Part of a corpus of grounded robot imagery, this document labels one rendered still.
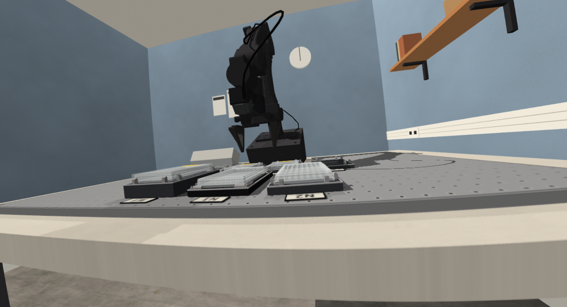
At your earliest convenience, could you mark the white button panel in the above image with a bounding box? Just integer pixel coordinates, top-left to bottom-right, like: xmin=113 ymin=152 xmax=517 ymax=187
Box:
xmin=190 ymin=148 xmax=241 ymax=168

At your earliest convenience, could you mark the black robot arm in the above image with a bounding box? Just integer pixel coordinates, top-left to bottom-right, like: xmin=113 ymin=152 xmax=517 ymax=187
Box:
xmin=226 ymin=22 xmax=284 ymax=124

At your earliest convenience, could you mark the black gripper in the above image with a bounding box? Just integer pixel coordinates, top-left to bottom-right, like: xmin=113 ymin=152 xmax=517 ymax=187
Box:
xmin=228 ymin=113 xmax=282 ymax=152

